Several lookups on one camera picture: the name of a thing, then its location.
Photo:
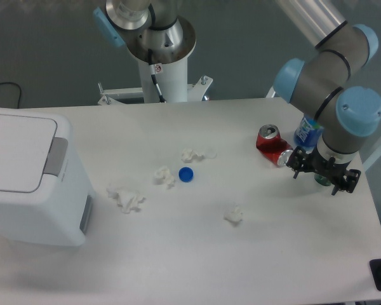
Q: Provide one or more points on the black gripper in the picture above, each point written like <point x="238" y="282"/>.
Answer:
<point x="328" y="163"/>

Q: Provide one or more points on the white trash can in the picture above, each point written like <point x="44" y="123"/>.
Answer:
<point x="45" y="193"/>

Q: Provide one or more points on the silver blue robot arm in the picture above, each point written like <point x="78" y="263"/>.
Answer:
<point x="316" y="88"/>

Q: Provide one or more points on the lying red soda can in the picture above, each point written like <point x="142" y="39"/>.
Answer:
<point x="277" y="152"/>

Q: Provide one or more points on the upright red soda can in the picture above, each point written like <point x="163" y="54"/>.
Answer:
<point x="268" y="138"/>

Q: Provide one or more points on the green labelled clear bottle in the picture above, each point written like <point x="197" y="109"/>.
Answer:
<point x="321" y="180"/>

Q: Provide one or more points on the blue labelled water bottle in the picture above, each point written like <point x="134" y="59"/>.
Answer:
<point x="307" y="134"/>

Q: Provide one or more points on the crumpled white tissue right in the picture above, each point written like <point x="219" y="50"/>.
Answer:
<point x="234" y="214"/>

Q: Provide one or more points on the crumpled white tissue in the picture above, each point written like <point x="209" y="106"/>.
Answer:
<point x="127" y="199"/>
<point x="190" y="155"/>
<point x="163" y="176"/>
<point x="234" y="214"/>

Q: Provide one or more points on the clear plastic cap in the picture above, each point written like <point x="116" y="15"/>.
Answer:
<point x="210" y="154"/>

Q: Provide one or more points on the crumpled white tissue top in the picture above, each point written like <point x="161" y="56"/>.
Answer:
<point x="190" y="155"/>

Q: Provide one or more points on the blue bottle cap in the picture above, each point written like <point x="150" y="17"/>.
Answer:
<point x="186" y="174"/>

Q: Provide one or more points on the crumpled white tissue middle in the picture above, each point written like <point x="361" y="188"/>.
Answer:
<point x="163" y="176"/>

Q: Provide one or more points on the crumpled white tissue left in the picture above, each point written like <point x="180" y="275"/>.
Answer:
<point x="127" y="199"/>

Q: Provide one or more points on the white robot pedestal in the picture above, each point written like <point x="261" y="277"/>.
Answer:
<point x="162" y="58"/>

